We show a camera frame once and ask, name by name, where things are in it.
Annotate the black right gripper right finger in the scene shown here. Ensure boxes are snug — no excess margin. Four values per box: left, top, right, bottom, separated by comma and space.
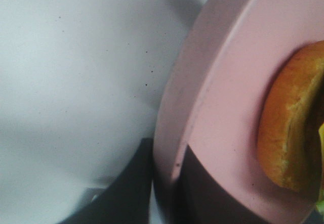
174, 147, 267, 224

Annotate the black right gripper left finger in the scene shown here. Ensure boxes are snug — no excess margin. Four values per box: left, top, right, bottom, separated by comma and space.
62, 138, 153, 223

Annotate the pink round plate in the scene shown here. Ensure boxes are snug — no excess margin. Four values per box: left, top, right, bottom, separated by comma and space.
153, 0, 323, 223

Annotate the burger with lettuce and cheese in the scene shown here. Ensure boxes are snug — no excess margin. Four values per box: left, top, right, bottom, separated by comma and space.
257, 41, 323, 213

